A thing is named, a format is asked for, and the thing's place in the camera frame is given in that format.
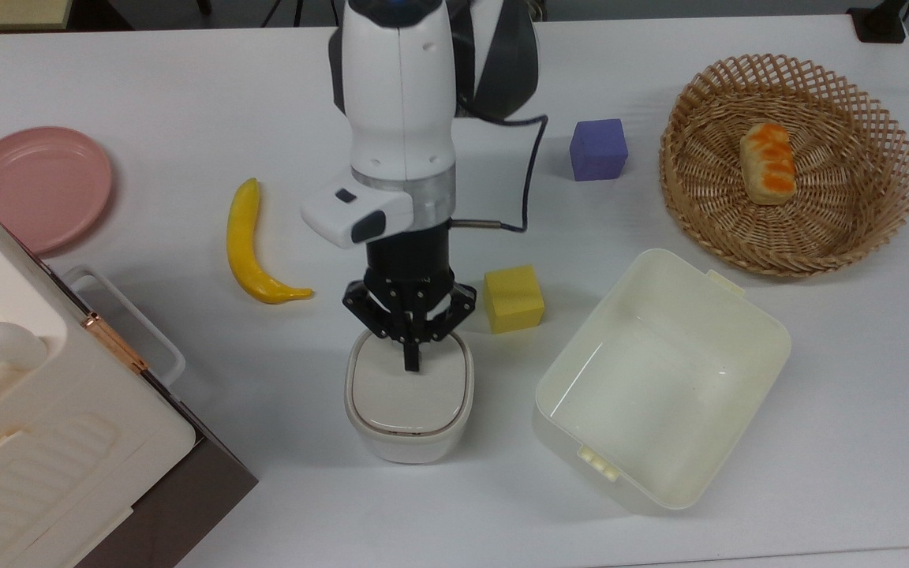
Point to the black table clamp mount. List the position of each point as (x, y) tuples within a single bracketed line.
[(879, 24)]

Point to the orange glazed bread loaf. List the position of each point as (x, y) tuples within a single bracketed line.
[(768, 166)]

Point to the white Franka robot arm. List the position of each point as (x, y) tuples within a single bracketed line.
[(399, 102)]

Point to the cream dustbin flip lid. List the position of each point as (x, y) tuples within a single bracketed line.
[(387, 394)]

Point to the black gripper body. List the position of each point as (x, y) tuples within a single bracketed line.
[(411, 252)]

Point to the yellow plastic banana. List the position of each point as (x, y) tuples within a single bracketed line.
[(245, 252)]

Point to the white plastic storage box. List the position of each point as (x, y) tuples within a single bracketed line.
[(660, 379)]

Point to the cream plastic cabinet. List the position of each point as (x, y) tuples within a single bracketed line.
[(44, 442)]

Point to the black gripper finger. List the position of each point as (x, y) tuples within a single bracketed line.
[(372, 308), (447, 312)]

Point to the cream dustbin body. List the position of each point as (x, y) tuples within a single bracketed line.
[(407, 448)]

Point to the yellow foam cube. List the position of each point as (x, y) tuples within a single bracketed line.
[(514, 301)]

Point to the purple foam cube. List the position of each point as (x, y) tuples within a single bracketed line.
[(598, 150)]

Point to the pink plastic plate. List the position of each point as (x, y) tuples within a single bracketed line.
[(32, 185)]

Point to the woven wicker basket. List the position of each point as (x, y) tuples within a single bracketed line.
[(849, 213)]

